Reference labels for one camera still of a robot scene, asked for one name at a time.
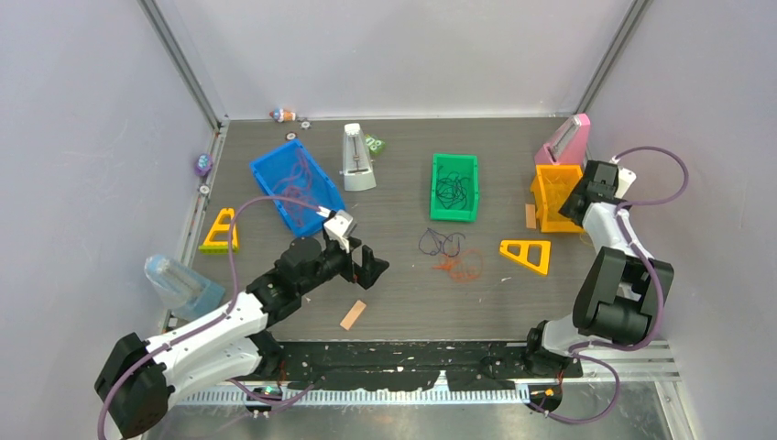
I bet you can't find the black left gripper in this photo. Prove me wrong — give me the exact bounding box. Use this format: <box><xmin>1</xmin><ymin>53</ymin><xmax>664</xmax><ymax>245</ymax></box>
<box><xmin>298</xmin><ymin>236</ymin><xmax>388</xmax><ymax>296</ymax></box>

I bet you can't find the yellow cable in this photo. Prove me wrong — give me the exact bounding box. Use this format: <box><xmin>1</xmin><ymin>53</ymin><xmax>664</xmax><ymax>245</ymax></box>
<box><xmin>540</xmin><ymin>170</ymin><xmax>578</xmax><ymax>223</ymax></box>

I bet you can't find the red purple cable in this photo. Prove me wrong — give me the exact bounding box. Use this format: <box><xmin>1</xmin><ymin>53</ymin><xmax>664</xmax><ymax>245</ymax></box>
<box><xmin>269</xmin><ymin>148</ymin><xmax>326</xmax><ymax>223</ymax></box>

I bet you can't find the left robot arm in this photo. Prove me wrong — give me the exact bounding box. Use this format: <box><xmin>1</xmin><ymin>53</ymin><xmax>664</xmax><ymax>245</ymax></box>
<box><xmin>94</xmin><ymin>238</ymin><xmax>389</xmax><ymax>439</ymax></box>

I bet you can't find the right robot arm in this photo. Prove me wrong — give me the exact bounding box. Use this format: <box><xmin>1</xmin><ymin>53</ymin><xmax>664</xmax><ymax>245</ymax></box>
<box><xmin>522</xmin><ymin>160</ymin><xmax>674</xmax><ymax>377</ymax></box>

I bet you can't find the orange plastic bin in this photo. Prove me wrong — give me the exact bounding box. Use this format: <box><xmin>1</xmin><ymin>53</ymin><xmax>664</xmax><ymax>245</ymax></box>
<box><xmin>530</xmin><ymin>165</ymin><xmax>584</xmax><ymax>234</ymax></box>

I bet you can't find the pink metronome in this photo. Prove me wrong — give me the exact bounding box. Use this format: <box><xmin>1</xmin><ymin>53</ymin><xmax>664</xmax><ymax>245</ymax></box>
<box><xmin>534</xmin><ymin>113</ymin><xmax>591</xmax><ymax>165</ymax></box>

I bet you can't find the flat wooden block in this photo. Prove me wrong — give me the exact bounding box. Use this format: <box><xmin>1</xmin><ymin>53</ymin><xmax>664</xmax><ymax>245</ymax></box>
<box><xmin>339</xmin><ymin>300</ymin><xmax>367</xmax><ymax>331</ymax></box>

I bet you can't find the small wooden block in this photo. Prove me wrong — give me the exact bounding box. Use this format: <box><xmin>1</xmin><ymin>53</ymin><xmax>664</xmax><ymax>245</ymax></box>
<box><xmin>525</xmin><ymin>203</ymin><xmax>538</xmax><ymax>229</ymax></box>

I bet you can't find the white metronome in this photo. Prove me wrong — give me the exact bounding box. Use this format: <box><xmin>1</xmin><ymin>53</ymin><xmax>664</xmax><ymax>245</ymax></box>
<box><xmin>342</xmin><ymin>123</ymin><xmax>377</xmax><ymax>192</ymax></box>

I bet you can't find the green monster toy block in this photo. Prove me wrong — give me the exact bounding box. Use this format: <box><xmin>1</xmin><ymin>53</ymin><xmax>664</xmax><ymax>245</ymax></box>
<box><xmin>365</xmin><ymin>135</ymin><xmax>386</xmax><ymax>156</ymax></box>

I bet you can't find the blue plastic bin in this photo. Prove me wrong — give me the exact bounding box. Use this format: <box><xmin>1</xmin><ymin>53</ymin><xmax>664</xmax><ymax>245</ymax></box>
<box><xmin>248</xmin><ymin>139</ymin><xmax>345</xmax><ymax>237</ymax></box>

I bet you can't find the green plastic bin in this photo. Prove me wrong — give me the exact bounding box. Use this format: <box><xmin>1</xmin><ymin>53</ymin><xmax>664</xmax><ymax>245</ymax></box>
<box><xmin>430</xmin><ymin>153</ymin><xmax>480</xmax><ymax>223</ymax></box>

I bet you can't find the yellow triangle on green base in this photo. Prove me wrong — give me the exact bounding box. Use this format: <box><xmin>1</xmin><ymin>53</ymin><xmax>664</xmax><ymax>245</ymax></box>
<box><xmin>198</xmin><ymin>207</ymin><xmax>240</xmax><ymax>254</ymax></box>

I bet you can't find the small clown figurine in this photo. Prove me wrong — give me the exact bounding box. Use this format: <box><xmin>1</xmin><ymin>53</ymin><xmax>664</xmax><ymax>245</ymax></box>
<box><xmin>268</xmin><ymin>107</ymin><xmax>298</xmax><ymax>123</ymax></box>

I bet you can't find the clear plastic bottle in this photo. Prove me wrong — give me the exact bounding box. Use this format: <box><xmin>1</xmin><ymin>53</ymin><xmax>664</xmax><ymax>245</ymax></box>
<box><xmin>144</xmin><ymin>254</ymin><xmax>225</xmax><ymax>322</ymax></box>

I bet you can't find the purple round toy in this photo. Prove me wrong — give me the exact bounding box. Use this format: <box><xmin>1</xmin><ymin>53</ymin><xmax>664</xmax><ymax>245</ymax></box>
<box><xmin>194</xmin><ymin>153</ymin><xmax>213</xmax><ymax>178</ymax></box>

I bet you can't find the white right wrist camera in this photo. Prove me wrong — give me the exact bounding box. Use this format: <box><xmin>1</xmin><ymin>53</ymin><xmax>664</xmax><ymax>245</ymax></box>
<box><xmin>610</xmin><ymin>157</ymin><xmax>637</xmax><ymax>199</ymax></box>

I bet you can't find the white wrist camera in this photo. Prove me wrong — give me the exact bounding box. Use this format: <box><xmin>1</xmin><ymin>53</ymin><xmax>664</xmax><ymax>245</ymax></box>
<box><xmin>610</xmin><ymin>157</ymin><xmax>637</xmax><ymax>199</ymax></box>
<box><xmin>317</xmin><ymin>206</ymin><xmax>357</xmax><ymax>253</ymax></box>

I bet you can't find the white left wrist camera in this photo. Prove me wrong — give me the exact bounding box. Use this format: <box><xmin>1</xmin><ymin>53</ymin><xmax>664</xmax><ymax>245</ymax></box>
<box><xmin>317</xmin><ymin>206</ymin><xmax>357</xmax><ymax>253</ymax></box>

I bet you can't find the yellow triangular plastic frame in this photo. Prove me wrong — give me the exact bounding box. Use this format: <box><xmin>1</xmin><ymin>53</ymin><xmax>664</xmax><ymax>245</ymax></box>
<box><xmin>498</xmin><ymin>239</ymin><xmax>552</xmax><ymax>276</ymax></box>

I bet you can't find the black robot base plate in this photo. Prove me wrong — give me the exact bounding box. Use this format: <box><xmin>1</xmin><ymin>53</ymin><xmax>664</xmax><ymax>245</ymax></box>
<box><xmin>237</xmin><ymin>341</ymin><xmax>582</xmax><ymax>391</ymax></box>

